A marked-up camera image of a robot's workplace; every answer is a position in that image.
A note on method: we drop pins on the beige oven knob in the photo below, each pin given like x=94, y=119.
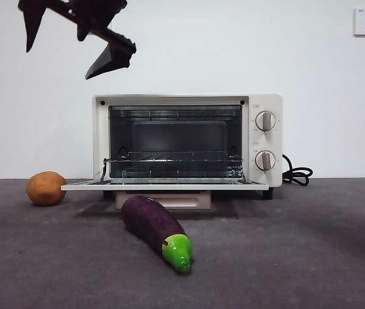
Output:
x=266, y=121
x=265, y=160

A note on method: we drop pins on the white toaster oven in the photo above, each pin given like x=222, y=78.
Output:
x=266, y=141

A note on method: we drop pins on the brown potato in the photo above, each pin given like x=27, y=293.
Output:
x=43, y=190

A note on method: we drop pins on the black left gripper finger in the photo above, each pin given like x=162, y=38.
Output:
x=32, y=25
x=108, y=62

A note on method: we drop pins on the purple eggplant with green stem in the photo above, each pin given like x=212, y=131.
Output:
x=150, y=225

